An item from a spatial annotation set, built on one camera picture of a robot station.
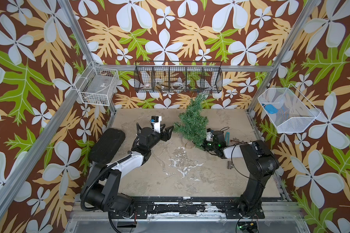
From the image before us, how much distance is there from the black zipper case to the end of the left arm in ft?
1.13

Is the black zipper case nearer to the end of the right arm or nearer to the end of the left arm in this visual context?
the end of the left arm

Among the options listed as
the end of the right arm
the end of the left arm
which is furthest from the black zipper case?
the end of the right arm

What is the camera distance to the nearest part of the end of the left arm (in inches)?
25.8

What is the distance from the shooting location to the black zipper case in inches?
35.3
